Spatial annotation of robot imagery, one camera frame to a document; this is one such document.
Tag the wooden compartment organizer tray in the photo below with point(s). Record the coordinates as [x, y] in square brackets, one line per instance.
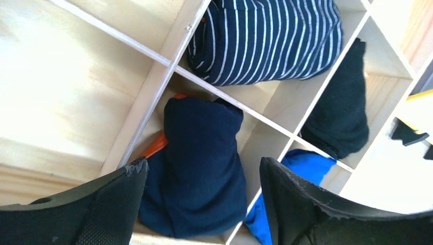
[84, 83]

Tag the blue rolled garment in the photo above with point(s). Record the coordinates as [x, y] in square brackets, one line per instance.
[283, 213]

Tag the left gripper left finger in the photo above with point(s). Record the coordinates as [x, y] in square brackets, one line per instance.
[102, 211]

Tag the navy orange boxer briefs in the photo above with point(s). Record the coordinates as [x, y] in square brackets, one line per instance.
[196, 184]

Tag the navy striped rolled garment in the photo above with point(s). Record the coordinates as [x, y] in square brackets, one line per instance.
[245, 42]

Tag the black rolled garment third row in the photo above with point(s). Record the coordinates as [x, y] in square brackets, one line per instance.
[338, 123]

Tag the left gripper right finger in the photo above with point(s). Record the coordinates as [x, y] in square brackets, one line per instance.
[342, 221]

